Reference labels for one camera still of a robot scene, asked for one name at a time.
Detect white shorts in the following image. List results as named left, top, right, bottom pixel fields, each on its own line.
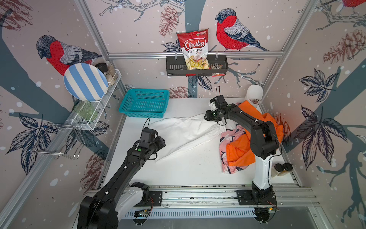
left=150, top=114, right=226, bottom=161

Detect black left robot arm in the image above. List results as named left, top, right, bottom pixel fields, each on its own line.
left=76, top=127, right=165, bottom=229

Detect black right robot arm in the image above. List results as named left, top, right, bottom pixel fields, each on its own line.
left=205, top=95, right=283, bottom=191

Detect pink patterned cloth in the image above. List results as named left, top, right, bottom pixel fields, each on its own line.
left=219, top=124, right=248, bottom=174

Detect teal plastic basket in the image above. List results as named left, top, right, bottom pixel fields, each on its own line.
left=119, top=89, right=170, bottom=118

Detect white mannequin head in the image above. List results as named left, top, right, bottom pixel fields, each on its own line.
left=246, top=85, right=263, bottom=108

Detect orange cloth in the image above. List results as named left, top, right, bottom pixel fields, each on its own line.
left=226, top=101, right=284, bottom=167

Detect red Chuba chips bag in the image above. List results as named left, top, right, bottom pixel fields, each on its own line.
left=177, top=29, right=210, bottom=70

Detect green glass cup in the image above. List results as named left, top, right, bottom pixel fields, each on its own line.
left=73, top=101, right=98, bottom=120

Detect beige spice jar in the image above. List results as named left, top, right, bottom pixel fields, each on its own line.
left=105, top=61, right=118, bottom=86

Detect black lid shaker bottle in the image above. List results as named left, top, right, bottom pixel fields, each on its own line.
left=271, top=163, right=285, bottom=177

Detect blue white striped plate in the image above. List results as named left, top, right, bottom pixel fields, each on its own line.
left=63, top=64, right=109, bottom=102

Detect dark lid spice jar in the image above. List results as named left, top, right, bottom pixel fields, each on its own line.
left=95, top=63, right=110, bottom=75

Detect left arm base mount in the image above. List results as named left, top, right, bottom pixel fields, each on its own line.
left=135, top=191, right=163, bottom=207

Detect black wire hanging basket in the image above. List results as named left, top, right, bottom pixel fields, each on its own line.
left=166, top=55, right=229, bottom=77

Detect clear acrylic wall shelf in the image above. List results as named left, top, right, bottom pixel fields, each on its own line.
left=65, top=69, right=122, bottom=130

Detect metal wire rack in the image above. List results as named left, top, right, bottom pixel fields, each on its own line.
left=29, top=124, right=85, bottom=160

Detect aluminium frame crossbar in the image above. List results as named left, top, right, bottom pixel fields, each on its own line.
left=107, top=51, right=285, bottom=60

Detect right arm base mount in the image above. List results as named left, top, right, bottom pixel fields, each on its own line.
left=236, top=189, right=277, bottom=206

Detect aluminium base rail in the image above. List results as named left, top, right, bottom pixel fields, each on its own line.
left=85, top=184, right=318, bottom=208

